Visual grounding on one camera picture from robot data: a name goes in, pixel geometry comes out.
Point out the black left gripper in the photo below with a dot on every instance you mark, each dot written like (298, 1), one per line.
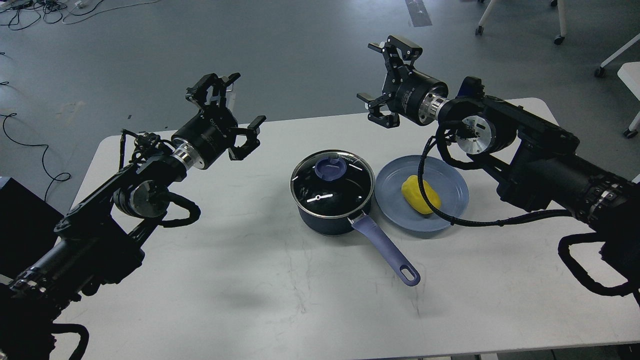
(213, 130)

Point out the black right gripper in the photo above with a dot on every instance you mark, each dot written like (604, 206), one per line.
(416, 90)

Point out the glass pot lid purple knob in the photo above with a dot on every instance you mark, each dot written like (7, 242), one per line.
(332, 184)

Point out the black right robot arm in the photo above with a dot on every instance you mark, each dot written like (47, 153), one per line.
(533, 161)

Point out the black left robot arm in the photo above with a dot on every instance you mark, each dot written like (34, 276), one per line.
(101, 238)

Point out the yellow potato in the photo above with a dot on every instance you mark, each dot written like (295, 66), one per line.
(412, 194)

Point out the blue plate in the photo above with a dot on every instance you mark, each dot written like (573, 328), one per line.
(446, 181)

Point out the black box at left edge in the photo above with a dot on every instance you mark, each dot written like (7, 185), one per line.
(27, 225)

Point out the white table edge right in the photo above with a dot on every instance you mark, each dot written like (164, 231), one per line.
(629, 73)

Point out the dark blue saucepan purple handle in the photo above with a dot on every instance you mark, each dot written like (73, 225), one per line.
(362, 222)

